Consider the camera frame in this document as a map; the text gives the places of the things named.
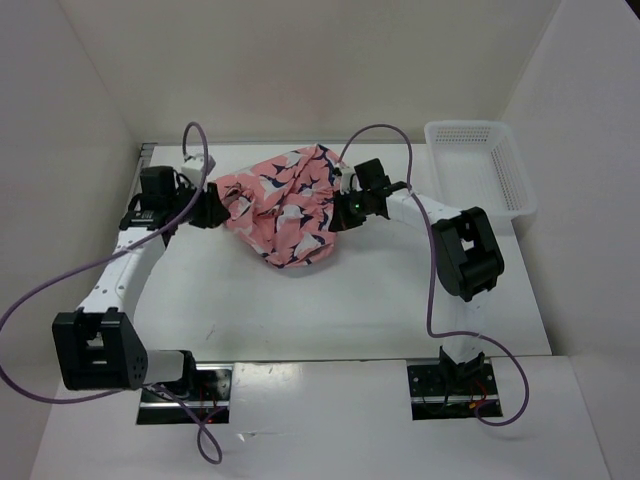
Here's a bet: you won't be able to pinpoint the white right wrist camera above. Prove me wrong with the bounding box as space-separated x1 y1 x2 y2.
334 164 358 194

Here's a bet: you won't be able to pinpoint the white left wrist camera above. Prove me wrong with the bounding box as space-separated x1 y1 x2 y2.
180 153 216 183

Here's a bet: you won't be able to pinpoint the pink shark print shorts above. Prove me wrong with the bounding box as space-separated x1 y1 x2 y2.
215 144 345 269

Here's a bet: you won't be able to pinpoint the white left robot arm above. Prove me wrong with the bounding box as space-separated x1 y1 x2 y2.
52 157 230 400

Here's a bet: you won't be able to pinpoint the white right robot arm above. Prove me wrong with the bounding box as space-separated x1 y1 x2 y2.
330 159 504 393

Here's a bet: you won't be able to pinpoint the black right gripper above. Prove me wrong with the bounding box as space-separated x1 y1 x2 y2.
329 186 371 232

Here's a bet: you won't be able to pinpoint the white plastic basket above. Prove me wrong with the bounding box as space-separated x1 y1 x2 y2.
424 120 538 220

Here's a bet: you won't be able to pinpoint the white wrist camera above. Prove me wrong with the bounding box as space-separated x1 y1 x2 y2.
334 164 358 194
180 153 216 183

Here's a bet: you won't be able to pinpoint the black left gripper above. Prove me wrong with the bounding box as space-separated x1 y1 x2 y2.
169 179 233 230

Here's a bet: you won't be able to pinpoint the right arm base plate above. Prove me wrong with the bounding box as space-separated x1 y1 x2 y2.
406 360 503 421

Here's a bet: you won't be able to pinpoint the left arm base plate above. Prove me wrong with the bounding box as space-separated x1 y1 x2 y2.
136 363 233 426

